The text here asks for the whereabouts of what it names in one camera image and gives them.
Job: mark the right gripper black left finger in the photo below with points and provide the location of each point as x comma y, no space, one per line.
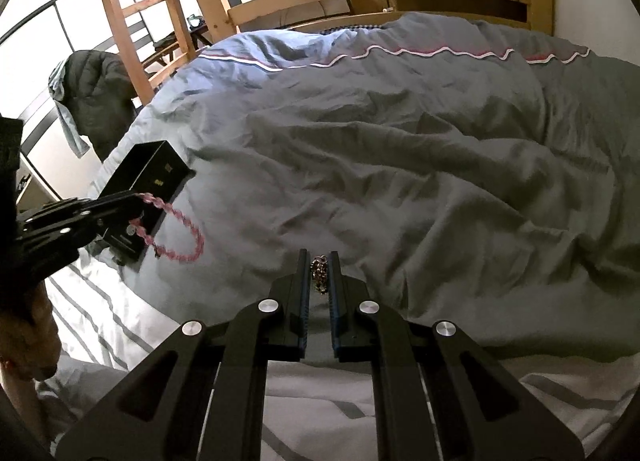
200,395

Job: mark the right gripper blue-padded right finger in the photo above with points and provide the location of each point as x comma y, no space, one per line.
437,394

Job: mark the small gold pendant charm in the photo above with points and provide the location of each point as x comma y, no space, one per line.
319,269

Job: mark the person's left forearm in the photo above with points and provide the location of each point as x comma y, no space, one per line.
21,390

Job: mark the black open jewelry box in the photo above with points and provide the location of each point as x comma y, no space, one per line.
149,167

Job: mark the person's left hand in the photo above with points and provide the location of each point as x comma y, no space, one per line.
31,347

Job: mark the light blue cloth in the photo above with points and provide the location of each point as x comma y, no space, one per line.
56,90

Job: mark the black puffer jacket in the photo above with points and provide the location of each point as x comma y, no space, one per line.
98,93

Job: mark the white sliding wardrobe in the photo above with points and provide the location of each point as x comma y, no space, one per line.
36,36

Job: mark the grey blue striped duvet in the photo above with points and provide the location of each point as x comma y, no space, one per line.
465,171

